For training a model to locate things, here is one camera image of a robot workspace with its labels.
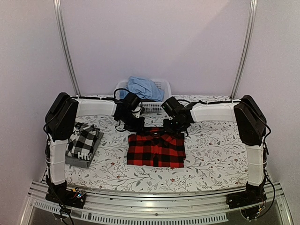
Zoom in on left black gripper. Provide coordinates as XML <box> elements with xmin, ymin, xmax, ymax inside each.
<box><xmin>119</xmin><ymin>112</ymin><xmax>146</xmax><ymax>133</ymax></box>

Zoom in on red black plaid shirt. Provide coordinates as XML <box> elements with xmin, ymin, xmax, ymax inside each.
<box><xmin>126</xmin><ymin>127</ymin><xmax>186</xmax><ymax>168</ymax></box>

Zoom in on black white plaid shirt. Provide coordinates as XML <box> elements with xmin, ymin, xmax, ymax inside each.
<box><xmin>66</xmin><ymin>122</ymin><xmax>100</xmax><ymax>161</ymax></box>

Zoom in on grey shirt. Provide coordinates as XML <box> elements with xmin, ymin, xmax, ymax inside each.
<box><xmin>66</xmin><ymin>132</ymin><xmax>103</xmax><ymax>168</ymax></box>

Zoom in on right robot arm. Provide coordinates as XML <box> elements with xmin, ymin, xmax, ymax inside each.
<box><xmin>161</xmin><ymin>95</ymin><xmax>269</xmax><ymax>204</ymax></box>

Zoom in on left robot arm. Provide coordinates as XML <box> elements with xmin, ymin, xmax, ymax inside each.
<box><xmin>44</xmin><ymin>92</ymin><xmax>144</xmax><ymax>203</ymax></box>

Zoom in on white plastic basket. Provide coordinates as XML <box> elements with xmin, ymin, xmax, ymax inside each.
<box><xmin>116</xmin><ymin>79</ymin><xmax>172</xmax><ymax>113</ymax></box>

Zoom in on blue shirt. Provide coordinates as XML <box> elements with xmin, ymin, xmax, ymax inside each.
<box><xmin>118</xmin><ymin>76</ymin><xmax>165</xmax><ymax>102</ymax></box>

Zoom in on floral tablecloth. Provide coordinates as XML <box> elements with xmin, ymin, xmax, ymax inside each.
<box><xmin>64</xmin><ymin>111</ymin><xmax>248</xmax><ymax>193</ymax></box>

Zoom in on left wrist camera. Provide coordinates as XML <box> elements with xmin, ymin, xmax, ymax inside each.
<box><xmin>121</xmin><ymin>92</ymin><xmax>144</xmax><ymax>118</ymax></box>

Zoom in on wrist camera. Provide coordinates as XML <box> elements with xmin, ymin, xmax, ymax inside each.
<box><xmin>161</xmin><ymin>97</ymin><xmax>184</xmax><ymax>118</ymax></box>
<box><xmin>121</xmin><ymin>92</ymin><xmax>144</xmax><ymax>118</ymax></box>

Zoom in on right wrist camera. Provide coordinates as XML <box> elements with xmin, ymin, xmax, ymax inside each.
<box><xmin>161</xmin><ymin>97</ymin><xmax>184</xmax><ymax>118</ymax></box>

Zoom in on aluminium front rail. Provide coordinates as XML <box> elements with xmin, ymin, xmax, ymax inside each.
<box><xmin>20</xmin><ymin>181</ymin><xmax>296</xmax><ymax>225</ymax></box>

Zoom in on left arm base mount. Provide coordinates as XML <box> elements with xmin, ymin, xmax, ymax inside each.
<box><xmin>45</xmin><ymin>179</ymin><xmax>86</xmax><ymax>209</ymax></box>

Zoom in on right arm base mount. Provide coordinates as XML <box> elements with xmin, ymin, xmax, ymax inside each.
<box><xmin>226</xmin><ymin>183</ymin><xmax>267</xmax><ymax>220</ymax></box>

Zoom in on left aluminium post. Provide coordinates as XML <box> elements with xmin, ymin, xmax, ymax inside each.
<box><xmin>53</xmin><ymin>0</ymin><xmax>81</xmax><ymax>96</ymax></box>

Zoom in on aluminium post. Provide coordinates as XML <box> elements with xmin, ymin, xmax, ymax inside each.
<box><xmin>230</xmin><ymin>0</ymin><xmax>257</xmax><ymax>99</ymax></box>
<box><xmin>53</xmin><ymin>0</ymin><xmax>81</xmax><ymax>96</ymax></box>

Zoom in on right aluminium post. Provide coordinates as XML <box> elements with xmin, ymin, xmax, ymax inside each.
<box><xmin>230</xmin><ymin>0</ymin><xmax>257</xmax><ymax>99</ymax></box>

